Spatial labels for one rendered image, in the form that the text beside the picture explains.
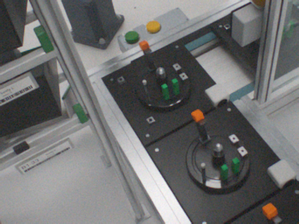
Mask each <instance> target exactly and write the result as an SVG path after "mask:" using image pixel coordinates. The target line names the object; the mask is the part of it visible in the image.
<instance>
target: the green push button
mask: <svg viewBox="0 0 299 224"><path fill-rule="evenodd" d="M124 38H125V41H126V42H127V43H135V42H136V41H137V40H138V38H139V36H138V33H137V32H136V31H130V32H127V33H126V34H125V35H124Z"/></svg>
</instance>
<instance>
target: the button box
mask: <svg viewBox="0 0 299 224"><path fill-rule="evenodd" d="M153 20H155V21H157V22H159V24H160V29H159V30H158V31H157V32H155V33H150V32H148V31H147V28H146V25H147V23H148V22H150V21H153ZM187 21H189V18H188V17H187V16H186V15H185V14H184V13H183V11H182V10H181V9H179V8H178V7H177V8H175V9H172V10H170V11H169V12H166V13H164V14H163V15H161V16H159V17H156V18H155V19H151V20H149V21H147V22H145V23H143V24H141V25H139V26H137V27H135V28H134V29H131V30H129V31H127V32H130V31H135V32H137V33H138V36H139V38H138V40H137V41H136V42H135V43H127V42H126V41H125V38H124V35H125V34H126V33H127V32H125V33H123V34H121V35H119V36H117V40H118V43H119V47H120V50H121V52H122V53H124V52H126V51H128V50H130V49H132V48H134V47H136V46H138V45H139V43H140V42H141V41H143V40H146V41H148V40H150V39H153V38H155V37H157V36H159V35H161V34H163V33H165V32H168V31H170V30H172V29H174V27H176V26H178V25H181V24H183V23H185V22H187Z"/></svg>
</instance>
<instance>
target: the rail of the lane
mask: <svg viewBox="0 0 299 224"><path fill-rule="evenodd" d="M248 2H250V1H248V0H230V1H228V2H226V3H224V4H222V5H220V6H218V7H216V8H214V9H212V10H210V11H208V12H205V13H204V14H202V15H200V16H198V17H196V18H194V19H191V20H189V21H187V22H185V23H183V24H181V25H178V26H176V27H174V29H172V30H170V31H167V32H165V33H163V34H161V35H159V36H157V37H155V38H152V39H150V40H148V44H149V48H150V49H151V50H152V51H151V52H150V53H153V52H156V51H158V50H160V49H162V48H164V47H166V46H168V45H170V44H172V43H174V42H175V41H177V40H181V42H182V43H183V45H184V46H185V45H187V44H189V43H191V42H192V41H194V40H196V39H198V38H200V37H201V36H203V35H205V34H208V33H210V32H212V31H211V25H213V24H215V23H217V22H219V21H221V20H223V19H225V18H227V17H229V16H231V11H232V10H234V9H236V8H238V7H240V6H242V5H244V4H247V3H248ZM144 57H145V55H144V52H143V50H142V49H140V46H136V47H134V48H132V49H130V50H128V51H126V52H124V53H122V54H120V55H119V56H117V57H114V58H112V59H110V60H108V61H106V62H104V63H101V64H99V65H97V66H95V67H93V68H92V69H90V70H88V71H86V73H87V75H88V77H89V79H90V81H91V83H92V84H94V83H95V81H96V80H98V79H100V78H101V80H102V78H104V77H105V76H108V75H110V74H112V73H114V72H116V71H118V70H120V69H122V68H123V67H125V66H127V65H130V64H132V63H134V62H136V61H138V60H140V59H142V58H144ZM102 82H103V80H102Z"/></svg>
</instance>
